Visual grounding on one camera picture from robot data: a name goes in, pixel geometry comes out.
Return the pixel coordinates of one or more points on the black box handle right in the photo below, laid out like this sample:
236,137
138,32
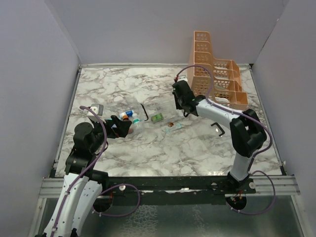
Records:
218,129

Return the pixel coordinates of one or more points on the black box handle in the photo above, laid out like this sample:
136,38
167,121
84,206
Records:
145,112
218,129

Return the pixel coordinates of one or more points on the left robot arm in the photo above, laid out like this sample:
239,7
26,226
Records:
82,184

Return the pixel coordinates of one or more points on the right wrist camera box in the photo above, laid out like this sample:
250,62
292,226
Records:
181,78

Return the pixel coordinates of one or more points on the black box handle left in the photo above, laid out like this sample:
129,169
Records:
145,112

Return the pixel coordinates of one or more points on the white green-label bottle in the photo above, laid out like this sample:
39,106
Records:
137,122

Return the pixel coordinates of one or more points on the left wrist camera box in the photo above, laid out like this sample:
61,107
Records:
97,109

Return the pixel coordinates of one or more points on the black front frame bar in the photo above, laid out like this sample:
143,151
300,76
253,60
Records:
170,190

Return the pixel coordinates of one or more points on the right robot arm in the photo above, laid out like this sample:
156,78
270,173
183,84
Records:
247,133

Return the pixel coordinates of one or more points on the small green box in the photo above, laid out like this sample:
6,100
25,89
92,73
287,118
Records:
157,118

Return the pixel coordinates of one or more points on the teal patterned sachet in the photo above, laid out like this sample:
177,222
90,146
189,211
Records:
175,127

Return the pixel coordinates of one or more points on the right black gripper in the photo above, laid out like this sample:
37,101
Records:
177,106

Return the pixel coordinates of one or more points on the small blue-cap bottle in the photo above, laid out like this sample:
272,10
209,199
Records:
128,113

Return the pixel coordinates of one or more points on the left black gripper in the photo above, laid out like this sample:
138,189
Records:
121,129

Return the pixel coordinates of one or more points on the orange plastic file rack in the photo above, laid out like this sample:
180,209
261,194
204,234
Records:
221,76

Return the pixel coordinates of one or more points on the clear first aid box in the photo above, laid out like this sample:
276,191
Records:
129,109

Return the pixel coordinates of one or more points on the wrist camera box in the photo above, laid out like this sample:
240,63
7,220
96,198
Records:
97,109
181,78

